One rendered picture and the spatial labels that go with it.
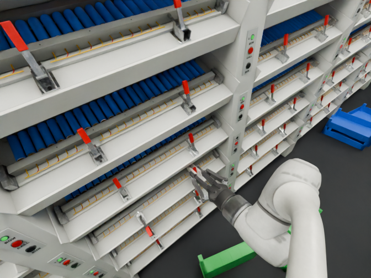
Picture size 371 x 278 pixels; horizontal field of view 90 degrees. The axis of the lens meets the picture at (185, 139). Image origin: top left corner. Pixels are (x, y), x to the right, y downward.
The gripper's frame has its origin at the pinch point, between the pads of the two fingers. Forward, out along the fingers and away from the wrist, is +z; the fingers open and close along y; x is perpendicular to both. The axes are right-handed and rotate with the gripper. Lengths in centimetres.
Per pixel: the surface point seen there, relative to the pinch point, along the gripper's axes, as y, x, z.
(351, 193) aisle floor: 91, -65, -42
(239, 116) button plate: 19.9, 18.8, -6.1
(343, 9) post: 86, 39, -4
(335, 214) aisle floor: 69, -65, -41
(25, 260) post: -52, 16, -5
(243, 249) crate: 4.5, -42.9, -23.9
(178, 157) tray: -5.8, 13.1, -1.4
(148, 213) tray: -23.5, -6.2, 0.0
